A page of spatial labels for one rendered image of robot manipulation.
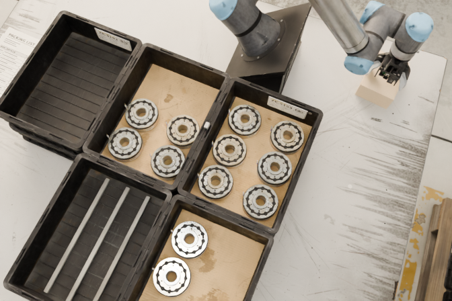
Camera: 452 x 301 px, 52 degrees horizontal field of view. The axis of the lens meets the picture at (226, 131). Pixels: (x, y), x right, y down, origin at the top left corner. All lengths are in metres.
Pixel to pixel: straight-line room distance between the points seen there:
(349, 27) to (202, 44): 0.66
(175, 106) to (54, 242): 0.54
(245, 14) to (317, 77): 0.39
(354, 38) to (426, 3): 1.70
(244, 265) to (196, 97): 0.54
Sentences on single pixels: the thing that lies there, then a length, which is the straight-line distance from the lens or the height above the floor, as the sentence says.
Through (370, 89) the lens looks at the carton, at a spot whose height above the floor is 0.77.
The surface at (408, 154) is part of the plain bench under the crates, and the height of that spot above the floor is 0.70.
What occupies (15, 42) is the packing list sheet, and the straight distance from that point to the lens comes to 1.92.
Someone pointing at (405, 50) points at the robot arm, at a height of 1.01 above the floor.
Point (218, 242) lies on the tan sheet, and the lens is 1.37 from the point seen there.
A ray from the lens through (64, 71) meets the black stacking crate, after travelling 1.64.
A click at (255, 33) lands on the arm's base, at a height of 0.91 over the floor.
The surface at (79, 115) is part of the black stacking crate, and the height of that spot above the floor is 0.83.
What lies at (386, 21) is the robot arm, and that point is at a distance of 1.43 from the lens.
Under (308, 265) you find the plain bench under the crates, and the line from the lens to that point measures 1.52.
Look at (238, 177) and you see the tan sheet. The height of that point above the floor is 0.83.
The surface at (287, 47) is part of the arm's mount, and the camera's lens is 1.51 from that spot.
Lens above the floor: 2.19
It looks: 68 degrees down
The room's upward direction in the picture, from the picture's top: 2 degrees clockwise
